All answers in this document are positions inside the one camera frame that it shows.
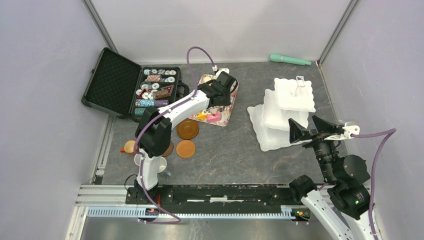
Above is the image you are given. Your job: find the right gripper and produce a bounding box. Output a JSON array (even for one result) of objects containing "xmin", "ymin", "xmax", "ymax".
[{"xmin": 288, "ymin": 114, "xmax": 340, "ymax": 181}]

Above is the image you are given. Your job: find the pink cake with cherry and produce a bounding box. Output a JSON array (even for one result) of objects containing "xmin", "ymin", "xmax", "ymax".
[{"xmin": 206, "ymin": 112, "xmax": 222, "ymax": 123}]

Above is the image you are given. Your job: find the yellow wedge cake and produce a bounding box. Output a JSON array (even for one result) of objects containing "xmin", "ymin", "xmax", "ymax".
[{"xmin": 196, "ymin": 110, "xmax": 208, "ymax": 121}]

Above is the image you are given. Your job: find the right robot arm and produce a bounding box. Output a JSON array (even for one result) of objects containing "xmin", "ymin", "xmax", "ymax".
[{"xmin": 288, "ymin": 115, "xmax": 379, "ymax": 240}]

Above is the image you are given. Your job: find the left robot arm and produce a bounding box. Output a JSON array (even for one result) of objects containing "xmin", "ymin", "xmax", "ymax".
[{"xmin": 134, "ymin": 71, "xmax": 238, "ymax": 204}]

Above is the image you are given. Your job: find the white three-tier cake stand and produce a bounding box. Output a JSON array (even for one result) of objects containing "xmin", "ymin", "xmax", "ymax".
[{"xmin": 247, "ymin": 75, "xmax": 316, "ymax": 152}]

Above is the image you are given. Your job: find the mint green rolling pin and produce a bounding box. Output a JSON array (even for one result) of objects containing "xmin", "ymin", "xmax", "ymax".
[{"xmin": 269, "ymin": 53, "xmax": 312, "ymax": 66}]

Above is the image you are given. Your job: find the floral serving tray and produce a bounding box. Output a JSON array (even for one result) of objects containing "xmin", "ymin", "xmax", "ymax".
[{"xmin": 188, "ymin": 72, "xmax": 239, "ymax": 127}]

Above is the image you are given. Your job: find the cream dome cake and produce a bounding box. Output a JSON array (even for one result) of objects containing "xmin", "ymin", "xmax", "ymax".
[{"xmin": 203, "ymin": 76, "xmax": 212, "ymax": 83}]

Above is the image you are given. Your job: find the large brown saucer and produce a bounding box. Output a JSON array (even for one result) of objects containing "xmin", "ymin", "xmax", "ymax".
[{"xmin": 176, "ymin": 118, "xmax": 200, "ymax": 140}]

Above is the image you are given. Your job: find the orange-brown saucer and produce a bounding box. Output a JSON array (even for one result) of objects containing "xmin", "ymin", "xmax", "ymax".
[{"xmin": 176, "ymin": 140, "xmax": 196, "ymax": 159}]

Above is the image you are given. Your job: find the dark brown saucer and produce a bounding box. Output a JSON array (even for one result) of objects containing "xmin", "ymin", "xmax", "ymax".
[{"xmin": 161, "ymin": 141, "xmax": 174, "ymax": 157}]

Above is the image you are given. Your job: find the orange cup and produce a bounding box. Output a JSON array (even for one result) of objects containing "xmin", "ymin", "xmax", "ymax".
[{"xmin": 120, "ymin": 140, "xmax": 136, "ymax": 155}]

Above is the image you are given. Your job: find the black poker chip case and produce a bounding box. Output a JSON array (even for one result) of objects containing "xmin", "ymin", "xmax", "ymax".
[{"xmin": 81, "ymin": 47, "xmax": 190, "ymax": 122}]

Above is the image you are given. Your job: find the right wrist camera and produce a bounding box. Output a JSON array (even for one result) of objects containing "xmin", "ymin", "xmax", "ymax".
[{"xmin": 341, "ymin": 121, "xmax": 360, "ymax": 140}]

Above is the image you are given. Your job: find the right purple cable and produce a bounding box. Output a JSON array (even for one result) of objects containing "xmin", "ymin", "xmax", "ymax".
[{"xmin": 351, "ymin": 128, "xmax": 397, "ymax": 240}]

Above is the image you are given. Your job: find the black mounting rail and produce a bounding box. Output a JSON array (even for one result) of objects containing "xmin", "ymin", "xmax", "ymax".
[{"xmin": 125, "ymin": 184, "xmax": 305, "ymax": 216}]

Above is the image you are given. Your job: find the white cup grey handle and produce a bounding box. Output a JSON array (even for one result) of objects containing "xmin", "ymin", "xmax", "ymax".
[{"xmin": 157, "ymin": 156, "xmax": 172, "ymax": 177}]

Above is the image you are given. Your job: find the white cup pink handle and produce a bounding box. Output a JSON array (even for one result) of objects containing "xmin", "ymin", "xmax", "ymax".
[{"xmin": 133, "ymin": 154, "xmax": 144, "ymax": 167}]

